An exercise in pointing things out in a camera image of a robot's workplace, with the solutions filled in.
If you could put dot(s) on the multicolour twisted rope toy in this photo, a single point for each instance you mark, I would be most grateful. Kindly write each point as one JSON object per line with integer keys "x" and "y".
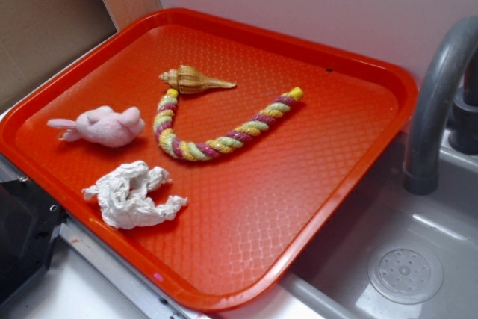
{"x": 235, "y": 139}

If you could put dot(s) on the pink plush bunny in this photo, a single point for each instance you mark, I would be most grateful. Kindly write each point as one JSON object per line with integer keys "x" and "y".
{"x": 102, "y": 126}

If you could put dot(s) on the red plastic tray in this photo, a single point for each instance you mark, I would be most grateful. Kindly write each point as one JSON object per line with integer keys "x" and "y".
{"x": 250, "y": 213}

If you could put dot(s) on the brown cardboard panel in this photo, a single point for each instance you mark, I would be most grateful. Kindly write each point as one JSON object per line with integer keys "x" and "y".
{"x": 40, "y": 37}

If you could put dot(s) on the crumpled white paper towel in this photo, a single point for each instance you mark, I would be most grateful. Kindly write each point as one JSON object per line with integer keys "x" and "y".
{"x": 123, "y": 196}

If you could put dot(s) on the dark grey faucet handle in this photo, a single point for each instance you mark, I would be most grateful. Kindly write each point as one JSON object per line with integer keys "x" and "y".
{"x": 463, "y": 136}

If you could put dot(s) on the striped conch seashell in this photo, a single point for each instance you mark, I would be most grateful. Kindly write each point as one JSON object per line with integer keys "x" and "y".
{"x": 188, "y": 80}

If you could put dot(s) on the grey toy sink basin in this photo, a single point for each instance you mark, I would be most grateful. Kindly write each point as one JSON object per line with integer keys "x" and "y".
{"x": 386, "y": 253}

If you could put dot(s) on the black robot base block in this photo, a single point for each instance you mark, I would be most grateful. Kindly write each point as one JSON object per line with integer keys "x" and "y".
{"x": 30, "y": 222}

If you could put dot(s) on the grey plastic faucet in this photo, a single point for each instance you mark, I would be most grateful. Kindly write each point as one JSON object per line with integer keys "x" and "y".
{"x": 433, "y": 109}

